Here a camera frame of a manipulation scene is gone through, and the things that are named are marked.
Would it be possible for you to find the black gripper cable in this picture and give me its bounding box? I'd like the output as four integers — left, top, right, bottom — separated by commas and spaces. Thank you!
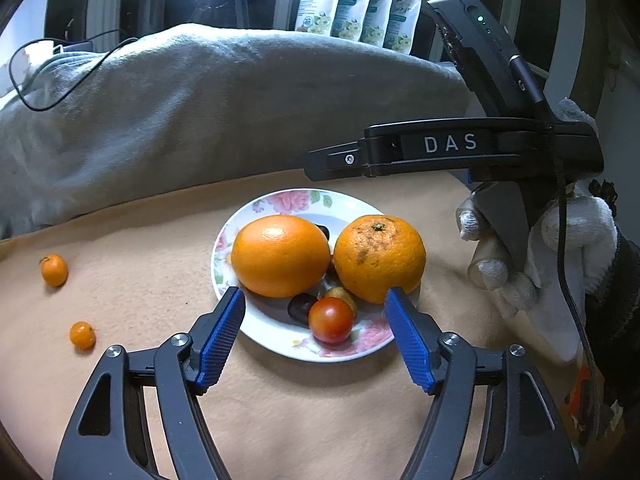
507, 55, 608, 441

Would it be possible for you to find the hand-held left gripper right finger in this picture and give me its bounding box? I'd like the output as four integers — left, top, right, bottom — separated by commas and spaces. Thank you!
384, 287, 581, 480

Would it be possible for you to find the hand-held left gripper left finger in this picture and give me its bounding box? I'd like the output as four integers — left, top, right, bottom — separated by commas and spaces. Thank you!
52, 286, 247, 480

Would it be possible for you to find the large smooth orange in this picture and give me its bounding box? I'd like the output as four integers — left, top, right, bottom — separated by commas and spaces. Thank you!
231, 215, 332, 298

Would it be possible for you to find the white floral plate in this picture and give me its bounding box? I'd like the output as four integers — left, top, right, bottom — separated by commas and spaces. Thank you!
211, 188, 401, 362

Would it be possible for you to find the orange object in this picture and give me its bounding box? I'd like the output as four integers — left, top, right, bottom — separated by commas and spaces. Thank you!
567, 360, 626, 441

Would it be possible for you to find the small mandarin with stem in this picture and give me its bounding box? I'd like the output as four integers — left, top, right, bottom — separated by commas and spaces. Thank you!
40, 254, 69, 288

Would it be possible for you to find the grey blanket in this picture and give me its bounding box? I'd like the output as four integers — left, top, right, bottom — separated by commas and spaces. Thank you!
0, 23, 473, 241

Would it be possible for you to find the person's right forearm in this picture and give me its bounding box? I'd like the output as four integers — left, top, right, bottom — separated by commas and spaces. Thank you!
585, 180, 640, 411

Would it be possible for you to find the tiny round kumquat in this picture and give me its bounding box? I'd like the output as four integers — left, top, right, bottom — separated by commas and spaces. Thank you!
69, 321, 97, 351

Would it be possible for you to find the brown longan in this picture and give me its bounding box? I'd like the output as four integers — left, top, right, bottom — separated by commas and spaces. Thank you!
322, 286, 358, 318

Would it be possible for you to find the large rough mandarin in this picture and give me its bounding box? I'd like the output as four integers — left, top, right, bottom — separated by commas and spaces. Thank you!
333, 215, 427, 304

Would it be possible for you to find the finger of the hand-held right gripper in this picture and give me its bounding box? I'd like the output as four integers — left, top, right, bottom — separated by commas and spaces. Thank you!
302, 141, 371, 182

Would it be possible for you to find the white charger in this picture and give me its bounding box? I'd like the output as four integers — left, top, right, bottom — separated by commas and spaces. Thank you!
22, 40, 65, 58

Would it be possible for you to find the person's right hand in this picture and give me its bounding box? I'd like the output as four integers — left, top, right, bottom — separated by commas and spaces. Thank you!
455, 195, 621, 363

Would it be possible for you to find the red tomato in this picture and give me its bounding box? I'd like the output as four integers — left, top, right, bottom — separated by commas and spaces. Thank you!
308, 297, 354, 345

